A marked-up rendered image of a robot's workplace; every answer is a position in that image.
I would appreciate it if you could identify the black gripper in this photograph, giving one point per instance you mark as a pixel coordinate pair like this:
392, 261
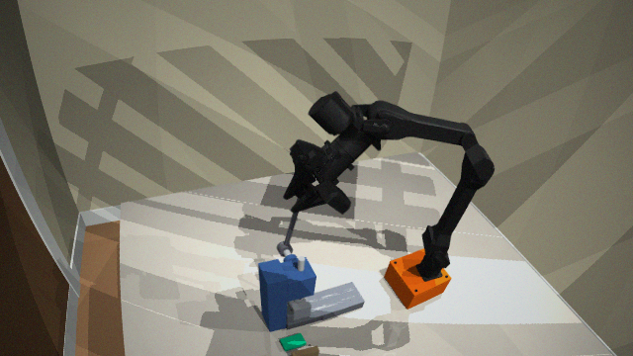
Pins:
326, 192

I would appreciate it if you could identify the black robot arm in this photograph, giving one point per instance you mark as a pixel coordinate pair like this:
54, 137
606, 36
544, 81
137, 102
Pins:
388, 121

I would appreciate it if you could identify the blue arbor press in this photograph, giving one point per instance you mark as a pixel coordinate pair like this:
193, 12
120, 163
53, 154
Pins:
295, 279

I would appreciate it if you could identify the green flat block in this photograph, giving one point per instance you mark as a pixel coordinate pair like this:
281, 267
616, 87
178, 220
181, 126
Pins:
293, 341

